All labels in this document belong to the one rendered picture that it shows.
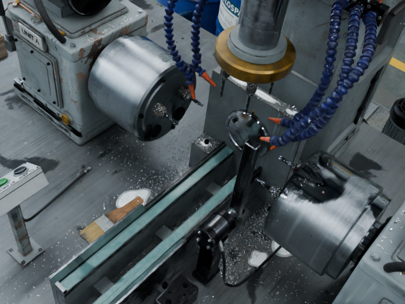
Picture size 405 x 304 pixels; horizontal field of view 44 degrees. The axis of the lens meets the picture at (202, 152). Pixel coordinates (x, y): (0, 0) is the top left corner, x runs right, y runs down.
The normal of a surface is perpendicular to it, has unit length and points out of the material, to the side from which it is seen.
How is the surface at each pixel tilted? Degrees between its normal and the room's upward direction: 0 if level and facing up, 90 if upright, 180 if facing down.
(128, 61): 25
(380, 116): 0
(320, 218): 47
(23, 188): 61
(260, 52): 0
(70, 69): 90
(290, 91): 90
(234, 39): 0
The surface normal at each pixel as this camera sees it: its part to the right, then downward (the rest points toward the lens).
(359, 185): 0.21, -0.74
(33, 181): 0.71, 0.15
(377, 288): -0.65, 0.51
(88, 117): 0.75, 0.54
